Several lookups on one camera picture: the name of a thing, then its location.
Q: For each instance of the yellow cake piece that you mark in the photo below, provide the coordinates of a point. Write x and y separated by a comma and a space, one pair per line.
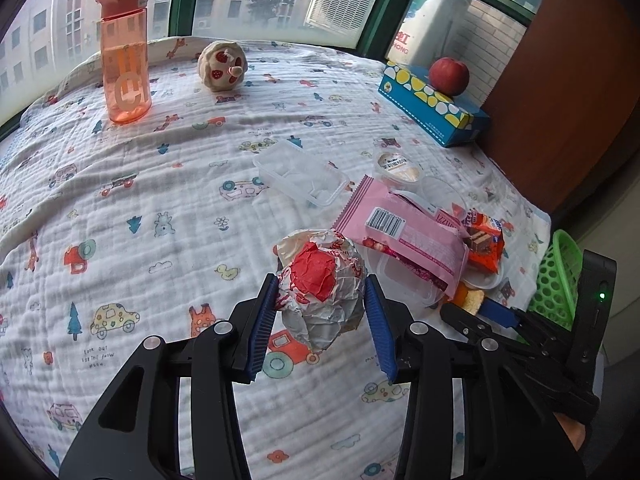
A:
472, 300

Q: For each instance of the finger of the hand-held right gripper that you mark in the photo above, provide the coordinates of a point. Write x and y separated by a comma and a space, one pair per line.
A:
462, 324
500, 314

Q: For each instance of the brown wooden panel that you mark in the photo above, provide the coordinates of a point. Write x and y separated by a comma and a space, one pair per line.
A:
575, 85

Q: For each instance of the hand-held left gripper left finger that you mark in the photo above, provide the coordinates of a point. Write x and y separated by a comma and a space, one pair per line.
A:
262, 320

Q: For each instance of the round clear plastic cup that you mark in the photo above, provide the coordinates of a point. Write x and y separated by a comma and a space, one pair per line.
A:
397, 165

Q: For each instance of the beige plush toy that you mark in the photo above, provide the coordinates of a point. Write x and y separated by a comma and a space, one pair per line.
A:
220, 67

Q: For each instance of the blue dotted tissue box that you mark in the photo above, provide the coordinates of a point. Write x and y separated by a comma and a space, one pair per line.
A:
430, 105

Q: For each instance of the white round plastic lid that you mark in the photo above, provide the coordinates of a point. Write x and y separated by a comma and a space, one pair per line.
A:
482, 280

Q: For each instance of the orange snack wrapper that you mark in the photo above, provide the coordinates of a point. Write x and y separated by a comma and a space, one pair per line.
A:
482, 245

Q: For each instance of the pink snack wrapper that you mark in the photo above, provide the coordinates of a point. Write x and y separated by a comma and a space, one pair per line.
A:
415, 240

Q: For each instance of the red apple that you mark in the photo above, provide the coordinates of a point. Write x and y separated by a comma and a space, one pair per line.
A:
449, 76

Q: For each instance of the clear rectangular plastic container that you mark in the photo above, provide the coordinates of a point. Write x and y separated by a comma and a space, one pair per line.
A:
300, 175
400, 275

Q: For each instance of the clear plastic dome lid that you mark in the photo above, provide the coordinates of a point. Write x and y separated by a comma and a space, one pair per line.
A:
442, 195

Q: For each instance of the paper wrapper ball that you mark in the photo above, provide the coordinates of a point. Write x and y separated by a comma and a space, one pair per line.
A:
320, 285

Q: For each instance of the person's right forearm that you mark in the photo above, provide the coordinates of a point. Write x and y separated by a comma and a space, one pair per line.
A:
572, 435

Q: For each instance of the green plastic basket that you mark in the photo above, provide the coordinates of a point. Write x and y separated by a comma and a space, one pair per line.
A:
555, 270

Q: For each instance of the orange plastic water bottle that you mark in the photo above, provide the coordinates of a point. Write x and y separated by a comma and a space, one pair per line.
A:
125, 85

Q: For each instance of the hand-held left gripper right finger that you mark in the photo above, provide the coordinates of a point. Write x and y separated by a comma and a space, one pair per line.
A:
380, 330

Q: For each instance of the green window frame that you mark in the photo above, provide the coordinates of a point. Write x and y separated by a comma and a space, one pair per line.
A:
182, 0

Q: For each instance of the white printed blanket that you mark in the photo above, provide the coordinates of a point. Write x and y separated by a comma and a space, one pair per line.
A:
150, 210

